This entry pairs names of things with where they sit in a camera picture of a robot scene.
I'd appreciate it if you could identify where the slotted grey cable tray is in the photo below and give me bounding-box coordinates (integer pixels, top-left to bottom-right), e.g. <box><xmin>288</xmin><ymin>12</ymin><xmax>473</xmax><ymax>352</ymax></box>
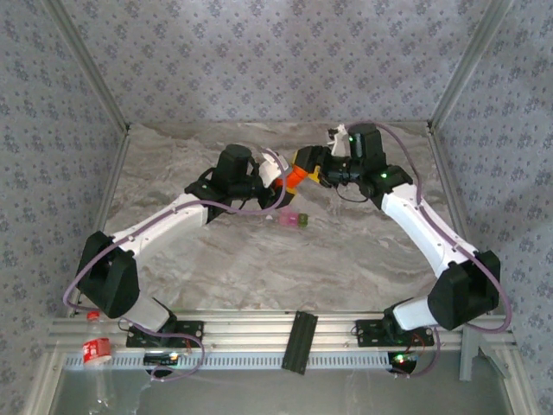
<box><xmin>60</xmin><ymin>348</ymin><xmax>392</xmax><ymax>372</ymax></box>

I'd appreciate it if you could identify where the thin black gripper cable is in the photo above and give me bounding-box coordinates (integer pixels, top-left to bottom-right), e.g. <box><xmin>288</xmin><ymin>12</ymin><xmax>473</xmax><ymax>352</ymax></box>
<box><xmin>322</xmin><ymin>180</ymin><xmax>369</xmax><ymax>204</ymax></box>

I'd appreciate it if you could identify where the clear bottle with red label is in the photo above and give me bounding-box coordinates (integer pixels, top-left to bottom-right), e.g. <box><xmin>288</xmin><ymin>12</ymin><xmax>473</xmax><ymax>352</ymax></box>
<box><xmin>80</xmin><ymin>309</ymin><xmax>118</xmax><ymax>412</ymax></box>

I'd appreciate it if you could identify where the black rail bracket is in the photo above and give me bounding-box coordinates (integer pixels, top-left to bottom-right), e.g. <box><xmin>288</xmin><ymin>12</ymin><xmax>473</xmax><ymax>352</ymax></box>
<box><xmin>281</xmin><ymin>310</ymin><xmax>320</xmax><ymax>376</ymax></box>

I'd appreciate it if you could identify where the orange plastic pill bottle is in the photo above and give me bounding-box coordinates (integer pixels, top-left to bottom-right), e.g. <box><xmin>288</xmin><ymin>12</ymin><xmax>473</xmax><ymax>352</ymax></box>
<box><xmin>276</xmin><ymin>165</ymin><xmax>310</xmax><ymax>196</ymax></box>

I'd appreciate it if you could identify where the circuit board with green light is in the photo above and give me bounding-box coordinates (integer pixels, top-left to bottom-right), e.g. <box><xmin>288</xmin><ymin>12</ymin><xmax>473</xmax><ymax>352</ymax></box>
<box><xmin>143</xmin><ymin>351</ymin><xmax>181</xmax><ymax>367</ymax></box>
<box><xmin>387</xmin><ymin>350</ymin><xmax>419</xmax><ymax>375</ymax></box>

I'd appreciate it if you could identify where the aluminium side rail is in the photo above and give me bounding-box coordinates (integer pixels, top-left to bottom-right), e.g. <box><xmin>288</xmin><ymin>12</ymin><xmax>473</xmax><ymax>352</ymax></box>
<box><xmin>426</xmin><ymin>124</ymin><xmax>518</xmax><ymax>332</ymax></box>
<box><xmin>67</xmin><ymin>127</ymin><xmax>132</xmax><ymax>319</ymax></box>

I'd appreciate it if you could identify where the aluminium front rail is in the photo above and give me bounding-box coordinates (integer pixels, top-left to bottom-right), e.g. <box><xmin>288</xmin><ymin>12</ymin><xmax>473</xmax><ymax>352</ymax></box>
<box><xmin>42</xmin><ymin>310</ymin><xmax>518</xmax><ymax>352</ymax></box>

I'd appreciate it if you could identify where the grey corner bracket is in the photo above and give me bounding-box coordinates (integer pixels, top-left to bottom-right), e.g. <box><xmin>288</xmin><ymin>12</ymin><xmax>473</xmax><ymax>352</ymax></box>
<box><xmin>459</xmin><ymin>322</ymin><xmax>512</xmax><ymax>382</ymax></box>

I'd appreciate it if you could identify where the aluminium frame post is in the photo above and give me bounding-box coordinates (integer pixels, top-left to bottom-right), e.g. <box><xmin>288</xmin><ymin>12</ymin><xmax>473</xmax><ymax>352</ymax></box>
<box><xmin>41</xmin><ymin>0</ymin><xmax>132</xmax><ymax>133</ymax></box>
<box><xmin>427</xmin><ymin>0</ymin><xmax>515</xmax><ymax>131</ymax></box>

